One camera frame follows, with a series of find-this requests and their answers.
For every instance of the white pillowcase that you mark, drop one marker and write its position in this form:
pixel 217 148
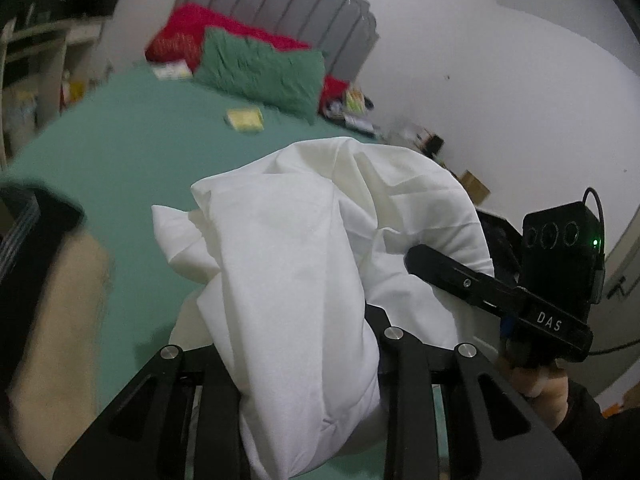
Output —
pixel 300 285

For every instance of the green pillow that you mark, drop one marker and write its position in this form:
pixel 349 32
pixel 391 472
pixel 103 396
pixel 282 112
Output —
pixel 260 72

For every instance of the cardboard box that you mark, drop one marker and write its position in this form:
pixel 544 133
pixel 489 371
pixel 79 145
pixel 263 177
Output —
pixel 474 187

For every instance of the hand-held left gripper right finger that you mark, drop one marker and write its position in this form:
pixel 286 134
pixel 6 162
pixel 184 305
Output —
pixel 380 320

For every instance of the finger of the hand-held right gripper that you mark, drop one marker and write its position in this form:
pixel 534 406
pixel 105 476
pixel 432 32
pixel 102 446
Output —
pixel 450 272

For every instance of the red patterned pillow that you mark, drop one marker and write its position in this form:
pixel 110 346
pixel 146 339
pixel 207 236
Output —
pixel 185 30

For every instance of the white shelf unit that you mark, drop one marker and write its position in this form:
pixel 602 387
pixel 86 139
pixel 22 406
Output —
pixel 45 60

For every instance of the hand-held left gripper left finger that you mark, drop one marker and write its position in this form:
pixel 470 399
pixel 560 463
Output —
pixel 200 360

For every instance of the pile of packets and papers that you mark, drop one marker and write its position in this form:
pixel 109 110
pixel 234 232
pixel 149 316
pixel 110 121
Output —
pixel 352 107

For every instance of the white packet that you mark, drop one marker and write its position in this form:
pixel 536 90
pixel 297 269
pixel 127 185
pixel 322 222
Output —
pixel 172 71

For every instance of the yellow packet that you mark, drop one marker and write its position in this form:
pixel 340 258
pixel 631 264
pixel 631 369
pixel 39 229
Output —
pixel 244 120

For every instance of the person's right hand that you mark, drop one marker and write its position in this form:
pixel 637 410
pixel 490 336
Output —
pixel 537 385

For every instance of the bed with green sheet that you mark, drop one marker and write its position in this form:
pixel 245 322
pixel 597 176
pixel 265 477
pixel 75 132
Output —
pixel 125 160

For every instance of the grey padded headboard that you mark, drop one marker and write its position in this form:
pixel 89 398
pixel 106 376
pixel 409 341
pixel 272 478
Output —
pixel 300 5

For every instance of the person's right forearm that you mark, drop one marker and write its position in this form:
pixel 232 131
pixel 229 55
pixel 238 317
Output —
pixel 595 435

